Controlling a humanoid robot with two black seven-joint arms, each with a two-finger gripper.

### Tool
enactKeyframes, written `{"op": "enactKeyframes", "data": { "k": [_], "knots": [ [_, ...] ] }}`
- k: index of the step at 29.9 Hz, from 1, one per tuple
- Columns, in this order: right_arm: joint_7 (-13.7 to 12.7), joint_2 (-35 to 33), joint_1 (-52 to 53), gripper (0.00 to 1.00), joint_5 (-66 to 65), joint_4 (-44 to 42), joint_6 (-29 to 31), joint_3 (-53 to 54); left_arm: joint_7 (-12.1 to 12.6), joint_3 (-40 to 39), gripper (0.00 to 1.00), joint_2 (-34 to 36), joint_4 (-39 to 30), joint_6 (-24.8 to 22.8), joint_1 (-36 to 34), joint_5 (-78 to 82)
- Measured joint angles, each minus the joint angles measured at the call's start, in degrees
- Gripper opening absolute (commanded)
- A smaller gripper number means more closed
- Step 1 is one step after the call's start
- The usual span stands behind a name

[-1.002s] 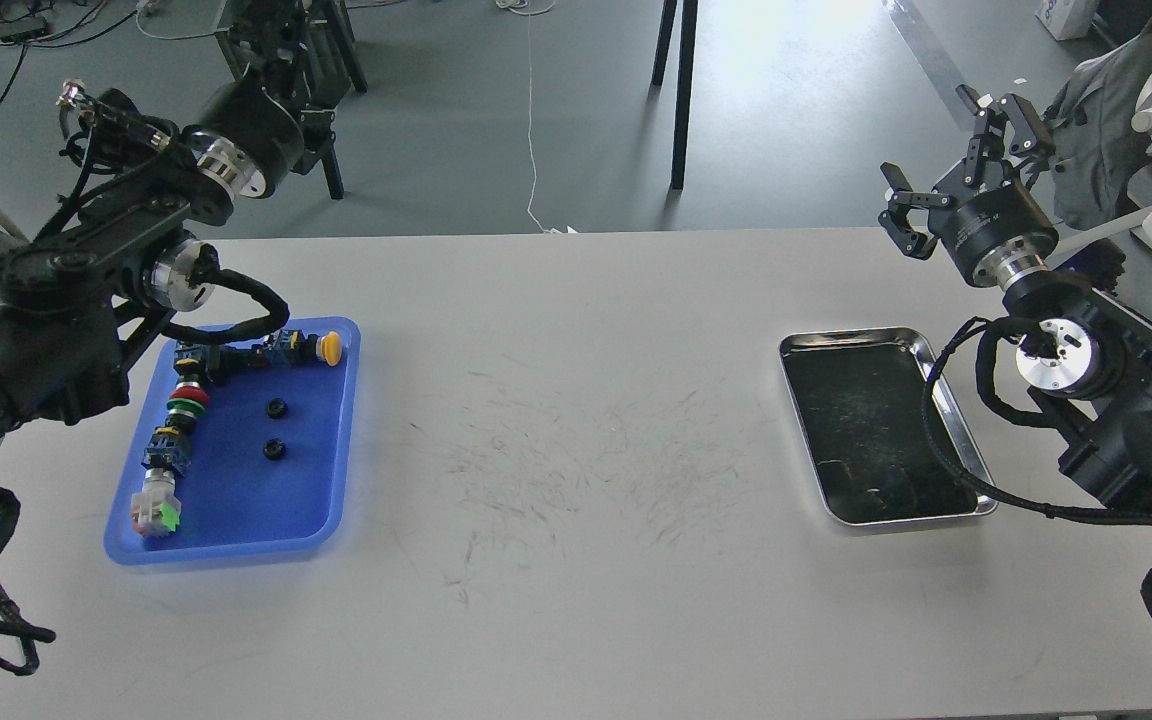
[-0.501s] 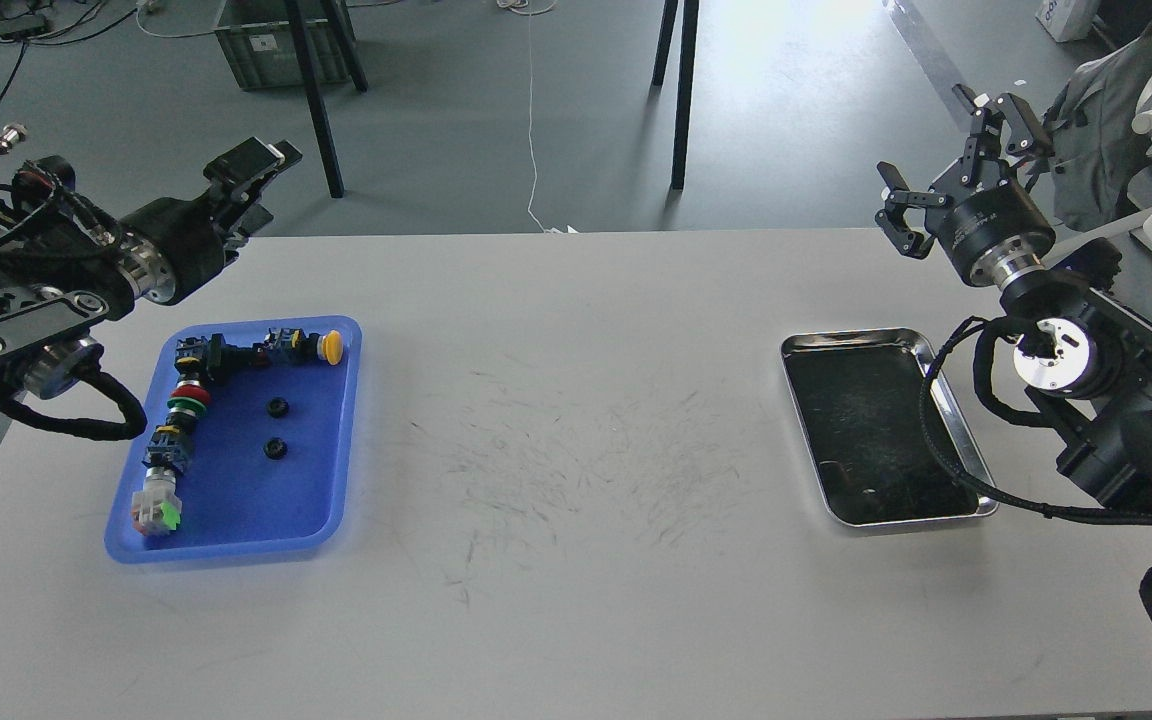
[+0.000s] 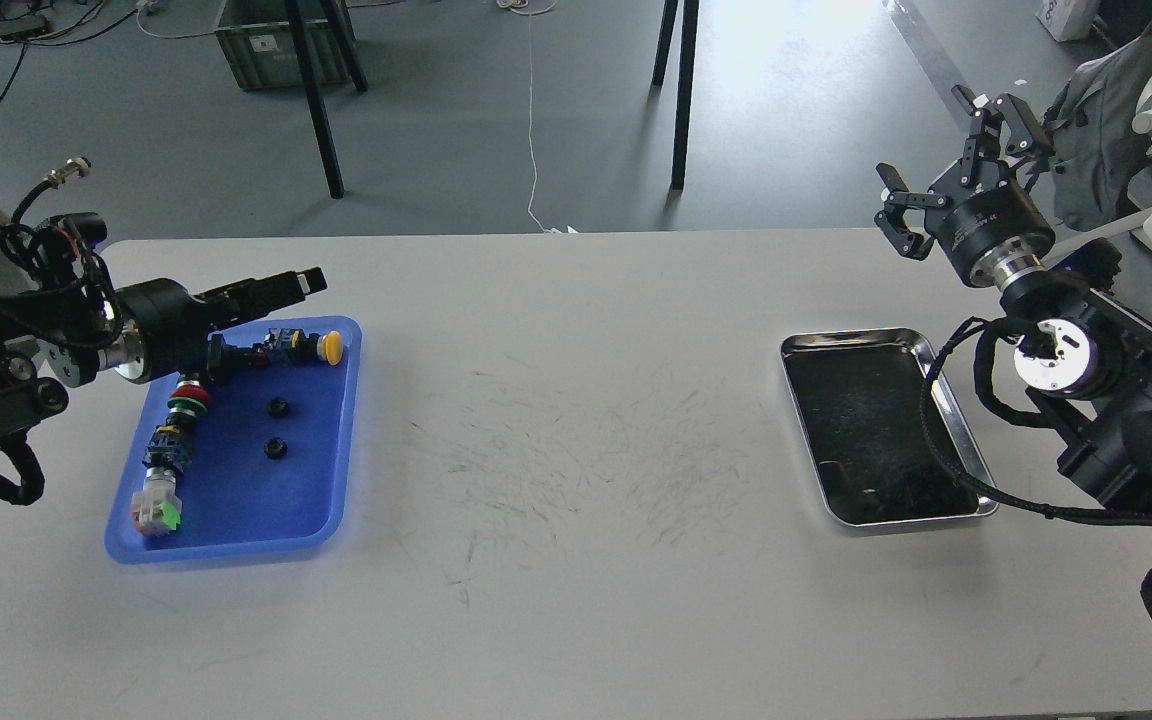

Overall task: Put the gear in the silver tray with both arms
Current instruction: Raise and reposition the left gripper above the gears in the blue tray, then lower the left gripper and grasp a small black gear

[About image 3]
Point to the black table leg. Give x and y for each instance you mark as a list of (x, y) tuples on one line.
[(689, 11)]

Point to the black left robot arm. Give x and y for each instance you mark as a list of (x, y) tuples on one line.
[(75, 324)]

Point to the silver metal tray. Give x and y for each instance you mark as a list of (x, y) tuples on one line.
[(857, 396)]

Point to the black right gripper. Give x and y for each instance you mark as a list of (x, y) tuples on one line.
[(1003, 136)]

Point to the grey backpack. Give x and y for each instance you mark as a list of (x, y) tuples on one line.
[(1095, 148)]

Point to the red green button switch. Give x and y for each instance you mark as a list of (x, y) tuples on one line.
[(172, 442)]

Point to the grey plastic crate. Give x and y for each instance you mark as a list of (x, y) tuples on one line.
[(255, 38)]

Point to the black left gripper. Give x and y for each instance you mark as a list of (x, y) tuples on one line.
[(173, 327)]

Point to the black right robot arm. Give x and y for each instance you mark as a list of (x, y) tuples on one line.
[(1066, 355)]

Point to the blue plastic tray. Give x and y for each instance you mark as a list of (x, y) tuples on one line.
[(236, 501)]

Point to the yellow push button switch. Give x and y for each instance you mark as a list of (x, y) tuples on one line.
[(297, 347)]

